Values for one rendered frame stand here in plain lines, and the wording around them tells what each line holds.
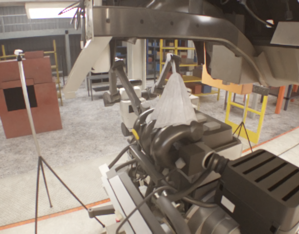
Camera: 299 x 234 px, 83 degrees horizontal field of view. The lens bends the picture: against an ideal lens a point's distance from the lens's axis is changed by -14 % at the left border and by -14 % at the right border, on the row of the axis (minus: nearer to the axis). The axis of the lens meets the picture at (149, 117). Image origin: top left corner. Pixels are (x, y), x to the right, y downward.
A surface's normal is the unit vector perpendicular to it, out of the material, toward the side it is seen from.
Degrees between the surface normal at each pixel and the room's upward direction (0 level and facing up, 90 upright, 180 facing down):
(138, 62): 90
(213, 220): 46
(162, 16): 90
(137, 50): 90
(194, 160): 90
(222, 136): 79
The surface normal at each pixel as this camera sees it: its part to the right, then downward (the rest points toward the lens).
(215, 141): 0.44, 0.14
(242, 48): 0.31, 0.34
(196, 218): -0.68, -0.48
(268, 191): 0.00, -0.93
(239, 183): -0.88, 0.00
